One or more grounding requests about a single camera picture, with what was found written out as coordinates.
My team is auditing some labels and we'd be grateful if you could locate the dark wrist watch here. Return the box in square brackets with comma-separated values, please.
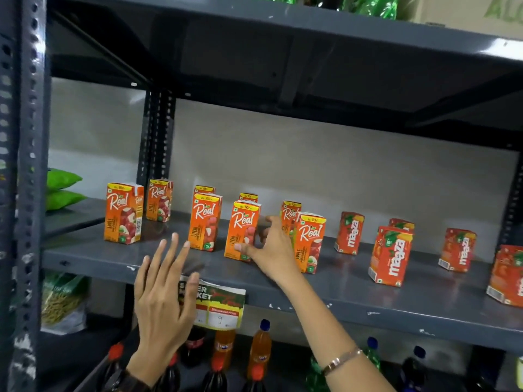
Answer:
[102, 368, 153, 392]

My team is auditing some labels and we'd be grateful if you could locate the dark bottle blue cap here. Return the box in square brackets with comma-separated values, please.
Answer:
[397, 345, 428, 392]

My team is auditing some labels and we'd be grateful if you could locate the orange soda bottle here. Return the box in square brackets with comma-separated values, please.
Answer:
[212, 328, 238, 371]
[247, 319, 273, 381]

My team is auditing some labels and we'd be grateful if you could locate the red mango drink carton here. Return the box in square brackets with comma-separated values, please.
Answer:
[334, 212, 365, 255]
[388, 218, 416, 235]
[368, 226, 413, 288]
[438, 228, 477, 273]
[486, 245, 523, 308]

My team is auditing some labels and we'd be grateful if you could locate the green plastic bottle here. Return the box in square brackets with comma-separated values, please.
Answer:
[305, 355, 331, 392]

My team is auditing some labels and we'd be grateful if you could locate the brown cardboard box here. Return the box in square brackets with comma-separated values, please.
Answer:
[398, 0, 523, 40]

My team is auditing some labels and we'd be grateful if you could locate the paper shelf price tag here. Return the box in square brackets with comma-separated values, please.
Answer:
[178, 275, 247, 330]

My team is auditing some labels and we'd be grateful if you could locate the dark cola bottle red label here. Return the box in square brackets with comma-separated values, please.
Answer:
[180, 324, 207, 369]

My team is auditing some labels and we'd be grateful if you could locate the orange litchi drink box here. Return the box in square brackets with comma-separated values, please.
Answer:
[224, 200, 262, 264]

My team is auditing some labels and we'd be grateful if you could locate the person's left hand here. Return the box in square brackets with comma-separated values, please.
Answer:
[126, 232, 201, 378]

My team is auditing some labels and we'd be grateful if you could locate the person's right hand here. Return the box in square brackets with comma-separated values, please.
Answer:
[234, 215, 306, 283]

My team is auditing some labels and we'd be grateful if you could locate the grey metal shelving rack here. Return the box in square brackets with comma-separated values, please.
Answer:
[0, 0, 523, 392]

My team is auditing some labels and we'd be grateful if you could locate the dark cola bottle red cap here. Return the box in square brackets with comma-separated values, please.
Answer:
[202, 353, 229, 392]
[156, 353, 181, 392]
[241, 365, 267, 392]
[97, 343, 126, 392]

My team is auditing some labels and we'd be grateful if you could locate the green bottle blue cap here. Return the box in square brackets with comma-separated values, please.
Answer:
[363, 336, 383, 373]

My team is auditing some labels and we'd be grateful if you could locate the group of orange juice cartons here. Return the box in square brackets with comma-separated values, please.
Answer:
[104, 179, 327, 275]

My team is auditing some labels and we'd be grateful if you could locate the thin metal bracelet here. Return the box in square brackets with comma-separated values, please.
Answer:
[321, 348, 364, 377]

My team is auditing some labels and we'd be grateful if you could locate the green snack packet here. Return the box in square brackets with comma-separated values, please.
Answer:
[46, 189, 87, 212]
[46, 168, 83, 191]

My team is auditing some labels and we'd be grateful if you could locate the person's right forearm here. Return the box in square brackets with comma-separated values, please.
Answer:
[282, 266, 398, 392]

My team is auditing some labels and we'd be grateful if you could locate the clear packet of yellow noodles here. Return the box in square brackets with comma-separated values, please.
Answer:
[40, 272, 90, 336]

